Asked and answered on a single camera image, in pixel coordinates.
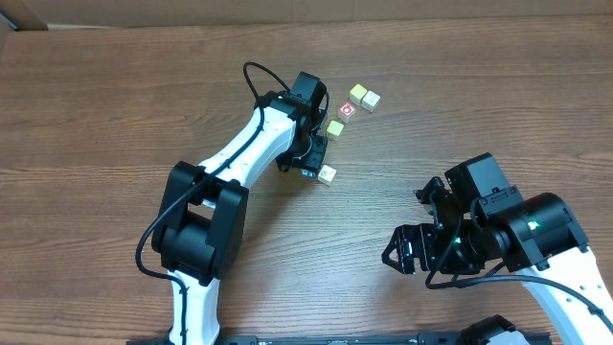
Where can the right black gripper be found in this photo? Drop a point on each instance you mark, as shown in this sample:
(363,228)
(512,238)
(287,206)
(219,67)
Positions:
(420,246)

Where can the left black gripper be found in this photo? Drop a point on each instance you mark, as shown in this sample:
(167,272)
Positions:
(304,160)

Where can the W wooden block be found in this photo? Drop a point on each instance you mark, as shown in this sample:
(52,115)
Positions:
(326,174)

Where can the blue T wooden block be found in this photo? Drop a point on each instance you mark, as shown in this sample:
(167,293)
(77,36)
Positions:
(308,174)

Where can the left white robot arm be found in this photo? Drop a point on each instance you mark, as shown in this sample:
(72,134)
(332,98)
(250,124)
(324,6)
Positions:
(199,227)

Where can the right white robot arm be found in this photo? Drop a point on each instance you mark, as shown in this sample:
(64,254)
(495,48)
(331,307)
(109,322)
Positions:
(485,234)

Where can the yellow block with drawing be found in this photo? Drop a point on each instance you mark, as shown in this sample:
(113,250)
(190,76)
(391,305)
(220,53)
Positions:
(334,130)

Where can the red Q wooden block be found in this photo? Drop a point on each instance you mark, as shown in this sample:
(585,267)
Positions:
(346,112)

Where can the far yellow top block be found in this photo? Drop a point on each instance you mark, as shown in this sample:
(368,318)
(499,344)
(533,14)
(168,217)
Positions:
(357,93)

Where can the plain white wooden block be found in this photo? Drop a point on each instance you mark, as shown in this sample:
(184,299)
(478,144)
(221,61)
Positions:
(370,101)

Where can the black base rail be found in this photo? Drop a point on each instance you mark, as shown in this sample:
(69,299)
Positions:
(494,330)

